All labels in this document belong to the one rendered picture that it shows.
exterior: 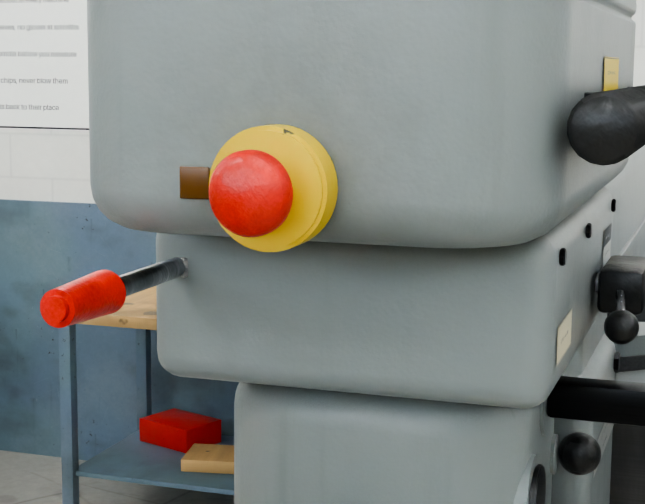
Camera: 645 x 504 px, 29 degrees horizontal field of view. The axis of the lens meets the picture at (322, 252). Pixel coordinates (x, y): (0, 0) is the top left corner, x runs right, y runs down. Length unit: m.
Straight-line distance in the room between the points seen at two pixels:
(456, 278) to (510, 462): 0.14
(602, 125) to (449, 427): 0.23
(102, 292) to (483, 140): 0.21
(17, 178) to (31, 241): 0.30
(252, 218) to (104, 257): 5.17
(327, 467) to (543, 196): 0.25
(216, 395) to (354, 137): 5.03
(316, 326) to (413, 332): 0.06
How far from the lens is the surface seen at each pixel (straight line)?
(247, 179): 0.56
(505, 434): 0.77
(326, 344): 0.72
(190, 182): 0.63
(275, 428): 0.78
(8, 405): 6.14
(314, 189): 0.58
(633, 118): 0.60
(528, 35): 0.60
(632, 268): 0.87
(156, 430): 5.37
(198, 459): 5.03
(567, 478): 0.94
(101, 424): 5.91
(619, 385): 0.83
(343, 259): 0.71
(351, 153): 0.60
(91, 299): 0.63
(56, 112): 5.79
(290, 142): 0.59
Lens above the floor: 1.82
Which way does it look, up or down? 8 degrees down
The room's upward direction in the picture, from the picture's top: straight up
